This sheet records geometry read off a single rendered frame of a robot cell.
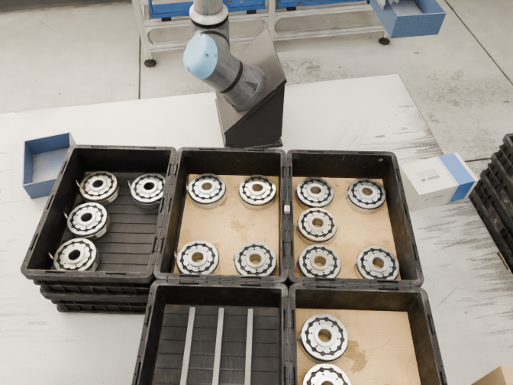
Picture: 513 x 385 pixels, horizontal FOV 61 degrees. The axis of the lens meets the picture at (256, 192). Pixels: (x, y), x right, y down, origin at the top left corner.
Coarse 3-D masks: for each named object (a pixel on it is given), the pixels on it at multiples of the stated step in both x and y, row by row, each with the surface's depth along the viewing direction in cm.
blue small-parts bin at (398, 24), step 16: (400, 0) 140; (416, 0) 138; (432, 0) 129; (384, 16) 130; (400, 16) 122; (416, 16) 123; (432, 16) 124; (400, 32) 126; (416, 32) 127; (432, 32) 128
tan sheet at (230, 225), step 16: (192, 176) 126; (224, 176) 126; (240, 176) 126; (272, 176) 126; (192, 208) 119; (224, 208) 119; (240, 208) 119; (272, 208) 119; (192, 224) 116; (208, 224) 116; (224, 224) 116; (240, 224) 116; (256, 224) 116; (272, 224) 116; (192, 240) 113; (208, 240) 113; (224, 240) 113; (240, 240) 113; (256, 240) 113; (272, 240) 113; (176, 256) 110; (224, 256) 110; (176, 272) 107; (224, 272) 107
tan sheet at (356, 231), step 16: (336, 192) 122; (336, 208) 119; (384, 208) 119; (352, 224) 116; (368, 224) 116; (384, 224) 116; (336, 240) 113; (352, 240) 113; (368, 240) 113; (384, 240) 113; (352, 256) 110; (352, 272) 107
